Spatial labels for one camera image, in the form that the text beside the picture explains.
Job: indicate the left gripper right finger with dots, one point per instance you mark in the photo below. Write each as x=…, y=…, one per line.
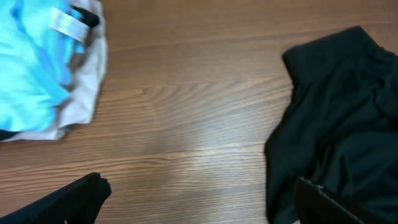
x=316, y=204

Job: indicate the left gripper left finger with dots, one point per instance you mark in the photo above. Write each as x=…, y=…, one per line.
x=76, y=203

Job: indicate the black t-shirt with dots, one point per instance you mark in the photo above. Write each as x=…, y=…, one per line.
x=340, y=128

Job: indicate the beige folded garment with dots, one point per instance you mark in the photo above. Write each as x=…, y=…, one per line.
x=85, y=87

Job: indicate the light blue printed t-shirt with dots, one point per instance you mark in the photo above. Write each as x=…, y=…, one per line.
x=34, y=63

